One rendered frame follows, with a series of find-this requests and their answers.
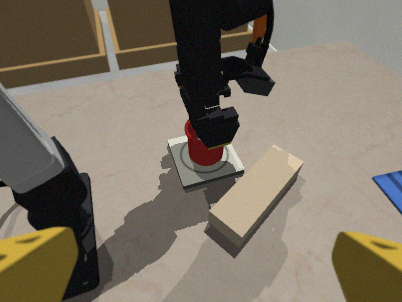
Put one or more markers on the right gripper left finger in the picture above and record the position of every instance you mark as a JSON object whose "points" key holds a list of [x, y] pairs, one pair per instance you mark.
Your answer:
{"points": [[37, 266]]}

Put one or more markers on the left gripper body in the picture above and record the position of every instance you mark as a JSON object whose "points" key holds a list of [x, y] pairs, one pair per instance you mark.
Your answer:
{"points": [[199, 74]]}

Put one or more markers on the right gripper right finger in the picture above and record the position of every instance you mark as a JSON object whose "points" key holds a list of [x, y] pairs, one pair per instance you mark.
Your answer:
{"points": [[368, 268]]}

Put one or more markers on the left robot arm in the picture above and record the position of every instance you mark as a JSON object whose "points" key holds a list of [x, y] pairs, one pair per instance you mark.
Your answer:
{"points": [[40, 172]]}

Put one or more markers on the tan rectangular block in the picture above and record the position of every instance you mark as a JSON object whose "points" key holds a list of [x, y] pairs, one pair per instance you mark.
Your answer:
{"points": [[240, 210]]}

